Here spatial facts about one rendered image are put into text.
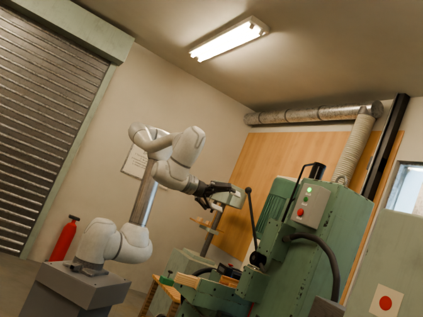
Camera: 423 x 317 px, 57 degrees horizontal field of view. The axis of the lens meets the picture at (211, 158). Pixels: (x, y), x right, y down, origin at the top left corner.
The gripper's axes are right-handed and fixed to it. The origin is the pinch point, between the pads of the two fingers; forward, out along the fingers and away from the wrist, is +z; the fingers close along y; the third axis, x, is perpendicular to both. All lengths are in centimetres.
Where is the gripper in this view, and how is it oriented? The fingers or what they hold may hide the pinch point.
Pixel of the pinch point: (229, 202)
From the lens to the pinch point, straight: 186.0
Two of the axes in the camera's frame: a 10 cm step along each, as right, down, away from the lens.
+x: -0.4, -7.1, 7.0
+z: 8.0, 4.0, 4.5
